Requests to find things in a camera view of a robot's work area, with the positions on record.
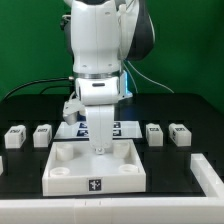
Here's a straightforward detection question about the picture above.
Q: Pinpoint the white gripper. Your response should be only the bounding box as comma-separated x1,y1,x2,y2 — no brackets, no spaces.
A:
85,105,114,155

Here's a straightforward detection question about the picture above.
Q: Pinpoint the white square tabletop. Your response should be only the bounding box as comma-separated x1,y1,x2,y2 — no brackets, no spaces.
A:
42,139,146,196

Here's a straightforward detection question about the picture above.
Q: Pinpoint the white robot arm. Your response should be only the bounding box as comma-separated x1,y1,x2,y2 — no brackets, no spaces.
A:
63,0,155,154

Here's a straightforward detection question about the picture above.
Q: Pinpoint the white tag sheet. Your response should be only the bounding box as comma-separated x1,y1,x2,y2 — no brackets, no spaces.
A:
55,121,142,140

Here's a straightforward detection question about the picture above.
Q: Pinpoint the white obstacle fence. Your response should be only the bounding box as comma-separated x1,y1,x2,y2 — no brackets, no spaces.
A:
0,154,224,224

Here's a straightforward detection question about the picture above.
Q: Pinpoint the white part left edge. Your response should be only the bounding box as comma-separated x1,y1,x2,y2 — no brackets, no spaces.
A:
0,156,4,176

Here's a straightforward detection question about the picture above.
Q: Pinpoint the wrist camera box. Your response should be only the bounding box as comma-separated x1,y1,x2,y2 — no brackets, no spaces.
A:
63,93,85,125

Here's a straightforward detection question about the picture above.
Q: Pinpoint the black cable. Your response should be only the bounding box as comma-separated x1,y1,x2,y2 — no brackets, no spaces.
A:
1,76,76,101

